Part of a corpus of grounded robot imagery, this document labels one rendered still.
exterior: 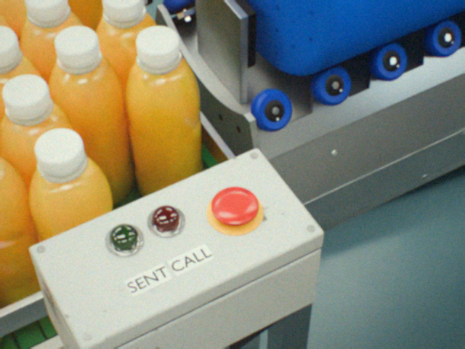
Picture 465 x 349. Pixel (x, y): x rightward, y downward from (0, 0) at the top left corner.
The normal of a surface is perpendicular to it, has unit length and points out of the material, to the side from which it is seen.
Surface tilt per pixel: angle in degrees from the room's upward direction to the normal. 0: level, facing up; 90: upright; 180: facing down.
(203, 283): 0
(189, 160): 90
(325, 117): 52
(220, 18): 90
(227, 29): 90
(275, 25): 90
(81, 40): 0
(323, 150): 70
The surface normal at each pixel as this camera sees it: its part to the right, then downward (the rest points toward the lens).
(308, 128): 0.39, 0.13
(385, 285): 0.00, -0.64
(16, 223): 0.80, 0.46
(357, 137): 0.47, 0.41
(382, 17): 0.49, 0.74
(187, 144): 0.65, 0.58
